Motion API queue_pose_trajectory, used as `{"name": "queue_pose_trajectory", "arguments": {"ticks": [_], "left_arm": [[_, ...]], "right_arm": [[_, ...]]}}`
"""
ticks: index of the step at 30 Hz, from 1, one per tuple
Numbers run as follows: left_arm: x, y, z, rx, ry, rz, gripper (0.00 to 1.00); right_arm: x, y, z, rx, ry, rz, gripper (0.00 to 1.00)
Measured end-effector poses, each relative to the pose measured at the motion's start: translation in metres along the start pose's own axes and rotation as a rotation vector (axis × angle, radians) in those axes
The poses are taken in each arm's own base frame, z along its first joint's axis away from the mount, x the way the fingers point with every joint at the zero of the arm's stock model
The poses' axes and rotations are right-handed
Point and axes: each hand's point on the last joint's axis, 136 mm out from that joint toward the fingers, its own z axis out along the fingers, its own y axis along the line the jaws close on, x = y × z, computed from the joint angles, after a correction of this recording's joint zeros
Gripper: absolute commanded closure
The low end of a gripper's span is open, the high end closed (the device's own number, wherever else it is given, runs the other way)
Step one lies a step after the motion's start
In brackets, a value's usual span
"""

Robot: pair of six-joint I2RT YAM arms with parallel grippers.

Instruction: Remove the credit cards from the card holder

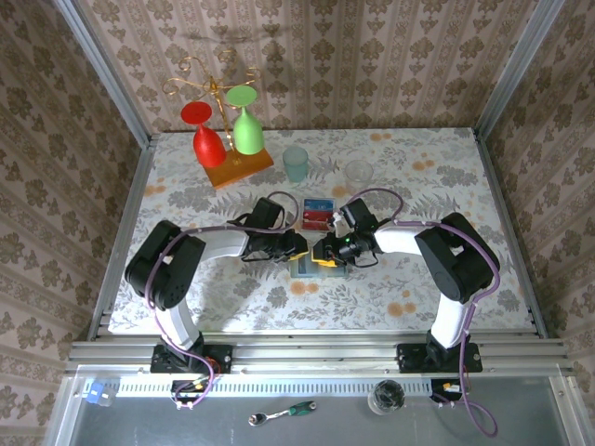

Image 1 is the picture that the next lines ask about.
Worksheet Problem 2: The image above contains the green handled ratchet wrench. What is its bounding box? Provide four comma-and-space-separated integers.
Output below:
247, 400, 319, 427

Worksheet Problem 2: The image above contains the green wine glass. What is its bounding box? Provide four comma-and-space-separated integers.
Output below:
225, 85, 267, 156

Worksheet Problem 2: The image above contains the aluminium table side rail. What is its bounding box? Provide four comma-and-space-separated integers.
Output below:
472, 129, 550, 339
86, 138, 158, 343

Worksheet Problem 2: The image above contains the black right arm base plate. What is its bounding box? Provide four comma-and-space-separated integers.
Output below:
396, 342, 484, 374

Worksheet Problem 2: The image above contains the red wine glass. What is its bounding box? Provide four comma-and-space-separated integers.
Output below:
180, 100, 229, 169

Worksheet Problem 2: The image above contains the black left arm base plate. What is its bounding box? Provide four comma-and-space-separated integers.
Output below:
150, 344, 234, 375

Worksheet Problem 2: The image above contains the black connector bracket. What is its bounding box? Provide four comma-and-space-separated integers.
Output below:
430, 378, 468, 404
170, 378, 211, 405

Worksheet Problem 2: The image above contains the clear glass jar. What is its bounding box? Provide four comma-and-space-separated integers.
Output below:
367, 378, 407, 416

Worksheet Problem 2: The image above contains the gold wire rack wooden base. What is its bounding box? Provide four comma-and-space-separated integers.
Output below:
162, 48, 275, 190

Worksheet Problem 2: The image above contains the slotted white cable duct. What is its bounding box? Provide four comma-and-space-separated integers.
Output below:
115, 376, 450, 399

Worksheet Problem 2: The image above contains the pale green card holder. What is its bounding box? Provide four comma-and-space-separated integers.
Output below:
288, 257, 350, 281

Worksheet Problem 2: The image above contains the clear acrylic card stand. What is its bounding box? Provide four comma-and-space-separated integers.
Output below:
299, 196, 340, 233

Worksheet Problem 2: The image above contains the blue plastic connector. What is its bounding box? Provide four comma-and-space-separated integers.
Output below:
84, 381, 115, 408

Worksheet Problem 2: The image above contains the aluminium frame post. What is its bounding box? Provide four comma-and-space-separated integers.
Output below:
472, 0, 569, 140
49, 0, 155, 150

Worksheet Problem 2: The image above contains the grey metal shelf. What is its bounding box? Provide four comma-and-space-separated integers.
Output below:
44, 364, 589, 446

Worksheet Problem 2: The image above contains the aluminium mounting rail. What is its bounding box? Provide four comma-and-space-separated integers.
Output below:
64, 334, 575, 375

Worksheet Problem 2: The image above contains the frosted teal cup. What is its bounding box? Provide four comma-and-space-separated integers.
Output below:
282, 146, 310, 184

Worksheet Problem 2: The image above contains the clear plastic cup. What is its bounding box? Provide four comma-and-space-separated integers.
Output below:
343, 159, 376, 196

